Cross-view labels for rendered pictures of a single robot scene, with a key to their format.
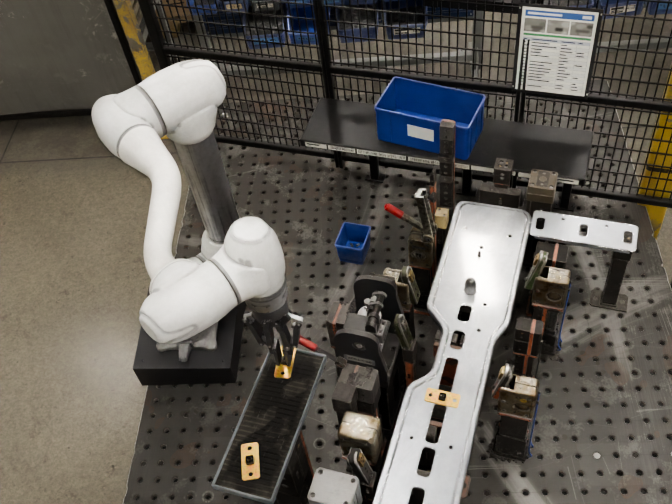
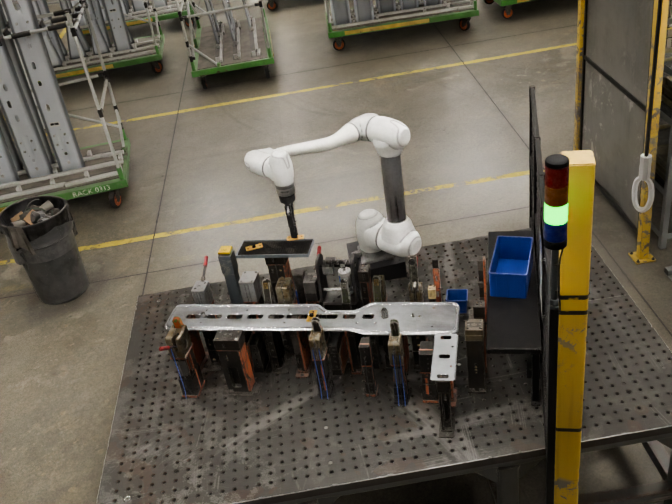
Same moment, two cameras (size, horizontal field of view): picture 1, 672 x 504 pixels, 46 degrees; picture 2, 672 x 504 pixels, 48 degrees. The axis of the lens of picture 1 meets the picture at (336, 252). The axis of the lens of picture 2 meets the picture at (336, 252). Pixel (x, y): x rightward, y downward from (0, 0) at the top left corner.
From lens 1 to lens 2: 308 cm
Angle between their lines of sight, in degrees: 60
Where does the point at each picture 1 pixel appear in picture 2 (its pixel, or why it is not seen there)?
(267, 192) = not seen: hidden behind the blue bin
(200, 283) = (259, 155)
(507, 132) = (524, 309)
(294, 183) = not seen: hidden behind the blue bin
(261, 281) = (269, 172)
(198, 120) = (379, 144)
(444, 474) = (269, 322)
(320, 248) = not seen: hidden behind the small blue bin
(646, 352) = (406, 448)
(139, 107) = (363, 120)
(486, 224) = (439, 315)
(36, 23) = (619, 135)
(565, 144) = (521, 336)
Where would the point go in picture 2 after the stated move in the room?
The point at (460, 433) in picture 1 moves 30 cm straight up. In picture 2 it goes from (291, 324) to (280, 270)
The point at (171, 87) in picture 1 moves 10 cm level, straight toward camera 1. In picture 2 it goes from (377, 123) to (359, 129)
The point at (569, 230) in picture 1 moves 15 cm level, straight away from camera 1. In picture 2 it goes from (442, 350) to (479, 350)
